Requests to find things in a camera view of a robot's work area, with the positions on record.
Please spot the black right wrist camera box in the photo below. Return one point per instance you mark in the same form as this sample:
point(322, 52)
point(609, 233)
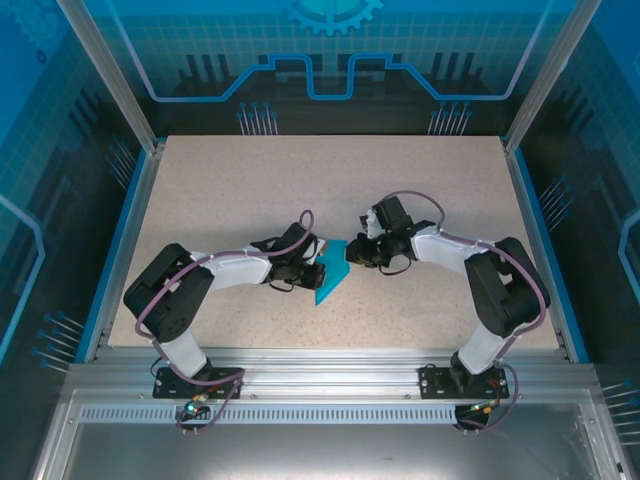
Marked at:
point(395, 212)

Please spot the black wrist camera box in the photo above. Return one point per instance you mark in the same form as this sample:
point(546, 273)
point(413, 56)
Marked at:
point(395, 212)
point(295, 237)

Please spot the aluminium side rail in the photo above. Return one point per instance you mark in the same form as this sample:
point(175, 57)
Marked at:
point(524, 190)
point(125, 250)

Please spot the aluminium mounting rail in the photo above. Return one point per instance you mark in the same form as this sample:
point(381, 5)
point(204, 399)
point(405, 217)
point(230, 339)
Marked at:
point(325, 372)

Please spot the blue paper sheet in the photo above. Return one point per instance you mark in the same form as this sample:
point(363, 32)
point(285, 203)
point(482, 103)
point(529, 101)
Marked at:
point(337, 270)

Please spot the aluminium frame post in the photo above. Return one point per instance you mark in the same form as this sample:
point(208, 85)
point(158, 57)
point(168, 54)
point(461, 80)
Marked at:
point(545, 75)
point(117, 75)

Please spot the grey metal tray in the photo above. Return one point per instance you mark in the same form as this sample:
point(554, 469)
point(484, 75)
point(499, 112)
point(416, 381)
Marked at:
point(325, 450)

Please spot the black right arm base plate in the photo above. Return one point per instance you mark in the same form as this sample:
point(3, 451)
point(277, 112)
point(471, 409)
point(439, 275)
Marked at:
point(432, 382)

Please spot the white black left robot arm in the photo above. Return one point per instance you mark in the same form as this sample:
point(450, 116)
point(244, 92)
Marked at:
point(235, 270)

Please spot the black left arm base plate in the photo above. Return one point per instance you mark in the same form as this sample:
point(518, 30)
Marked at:
point(165, 387)

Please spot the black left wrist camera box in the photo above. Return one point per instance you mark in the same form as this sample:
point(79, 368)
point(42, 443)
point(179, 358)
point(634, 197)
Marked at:
point(295, 237)

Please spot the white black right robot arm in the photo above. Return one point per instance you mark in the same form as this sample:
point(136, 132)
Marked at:
point(440, 247)

